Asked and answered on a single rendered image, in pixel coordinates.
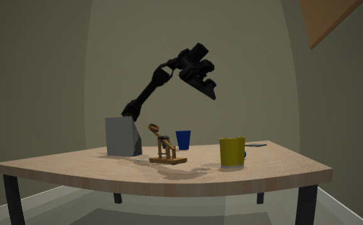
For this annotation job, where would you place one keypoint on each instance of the yellow mug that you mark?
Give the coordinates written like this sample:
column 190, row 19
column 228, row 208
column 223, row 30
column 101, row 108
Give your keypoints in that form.
column 232, row 150

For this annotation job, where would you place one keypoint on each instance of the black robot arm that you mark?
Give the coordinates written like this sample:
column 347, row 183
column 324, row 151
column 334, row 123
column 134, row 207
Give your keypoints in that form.
column 160, row 77

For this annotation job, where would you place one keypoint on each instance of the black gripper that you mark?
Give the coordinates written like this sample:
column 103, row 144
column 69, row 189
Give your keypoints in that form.
column 190, row 75

